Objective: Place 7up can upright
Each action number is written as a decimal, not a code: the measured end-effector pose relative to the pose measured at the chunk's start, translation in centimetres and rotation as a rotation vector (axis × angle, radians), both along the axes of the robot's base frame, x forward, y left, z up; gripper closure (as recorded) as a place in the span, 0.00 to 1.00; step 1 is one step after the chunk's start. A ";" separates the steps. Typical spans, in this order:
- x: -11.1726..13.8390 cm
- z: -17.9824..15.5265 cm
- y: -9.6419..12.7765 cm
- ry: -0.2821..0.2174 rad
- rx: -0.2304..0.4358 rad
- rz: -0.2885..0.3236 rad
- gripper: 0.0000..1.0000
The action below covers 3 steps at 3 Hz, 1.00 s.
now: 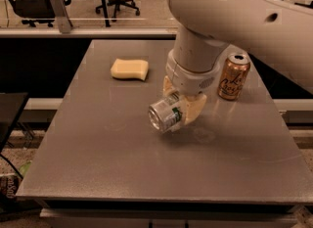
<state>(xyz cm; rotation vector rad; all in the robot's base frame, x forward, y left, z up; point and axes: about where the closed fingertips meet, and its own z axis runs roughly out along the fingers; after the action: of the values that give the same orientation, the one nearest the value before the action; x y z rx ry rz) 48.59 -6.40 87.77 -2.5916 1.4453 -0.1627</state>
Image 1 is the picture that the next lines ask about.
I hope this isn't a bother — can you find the left metal railing post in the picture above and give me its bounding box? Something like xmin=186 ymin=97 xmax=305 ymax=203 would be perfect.
xmin=50 ymin=0 xmax=72 ymax=33

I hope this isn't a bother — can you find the yellow sponge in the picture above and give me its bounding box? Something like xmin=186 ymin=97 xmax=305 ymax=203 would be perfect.
xmin=111 ymin=59 xmax=149 ymax=80

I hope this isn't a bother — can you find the silver 7up can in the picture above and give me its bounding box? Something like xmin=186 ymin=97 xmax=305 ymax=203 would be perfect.
xmin=148 ymin=92 xmax=183 ymax=133

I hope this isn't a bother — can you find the gold LaCroix can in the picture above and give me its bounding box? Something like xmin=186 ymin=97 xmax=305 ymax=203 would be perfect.
xmin=217 ymin=53 xmax=250 ymax=101

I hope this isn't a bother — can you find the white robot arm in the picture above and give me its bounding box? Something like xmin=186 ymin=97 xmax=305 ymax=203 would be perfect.
xmin=164 ymin=0 xmax=313 ymax=128

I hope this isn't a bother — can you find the snack bag on floor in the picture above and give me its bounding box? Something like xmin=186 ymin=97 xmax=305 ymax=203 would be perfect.
xmin=0 ymin=167 xmax=22 ymax=205

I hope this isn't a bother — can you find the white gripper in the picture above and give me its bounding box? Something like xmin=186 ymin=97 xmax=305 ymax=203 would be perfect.
xmin=162 ymin=51 xmax=220 ymax=129

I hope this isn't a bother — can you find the metal railing ledge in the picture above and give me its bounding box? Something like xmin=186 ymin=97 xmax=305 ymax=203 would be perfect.
xmin=0 ymin=27 xmax=178 ymax=39

